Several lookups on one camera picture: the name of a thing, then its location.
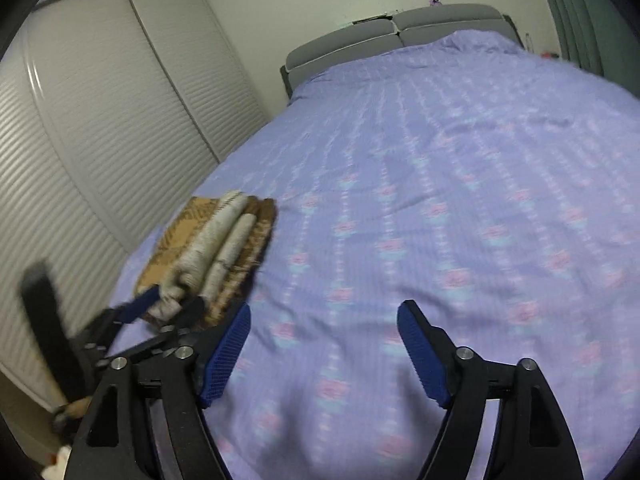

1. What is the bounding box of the green curtain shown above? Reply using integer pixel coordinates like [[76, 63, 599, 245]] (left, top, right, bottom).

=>
[[530, 0, 640, 96]]

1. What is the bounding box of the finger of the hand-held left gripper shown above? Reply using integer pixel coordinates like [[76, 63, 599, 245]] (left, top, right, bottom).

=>
[[107, 296, 207, 361], [111, 284, 162, 327]]

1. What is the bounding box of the brown plaid garment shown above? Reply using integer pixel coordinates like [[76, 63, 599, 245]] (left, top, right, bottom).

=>
[[135, 190, 277, 331]]

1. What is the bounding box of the white louvered closet door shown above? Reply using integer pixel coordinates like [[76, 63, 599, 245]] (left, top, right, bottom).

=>
[[22, 0, 222, 253], [0, 45, 132, 411], [124, 0, 273, 165]]

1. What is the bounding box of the purple patterned bedspread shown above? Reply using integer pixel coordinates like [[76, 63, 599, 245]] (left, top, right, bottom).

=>
[[105, 30, 640, 480]]

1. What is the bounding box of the grey padded headboard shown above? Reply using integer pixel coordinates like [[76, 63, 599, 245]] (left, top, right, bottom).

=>
[[280, 3, 523, 106]]

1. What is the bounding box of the person's left hand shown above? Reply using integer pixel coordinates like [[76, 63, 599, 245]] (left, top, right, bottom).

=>
[[52, 396, 93, 423]]

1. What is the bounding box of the bedside clutter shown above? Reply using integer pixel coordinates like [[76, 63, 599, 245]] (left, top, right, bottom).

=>
[[522, 32, 563, 61]]

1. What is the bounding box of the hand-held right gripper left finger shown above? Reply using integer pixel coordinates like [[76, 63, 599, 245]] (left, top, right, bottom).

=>
[[62, 301, 252, 480]]

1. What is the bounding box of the white cloth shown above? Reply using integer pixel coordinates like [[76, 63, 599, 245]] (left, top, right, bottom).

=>
[[40, 445, 73, 480]]

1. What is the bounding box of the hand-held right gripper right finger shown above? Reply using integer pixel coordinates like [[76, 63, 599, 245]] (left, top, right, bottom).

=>
[[396, 300, 586, 480]]

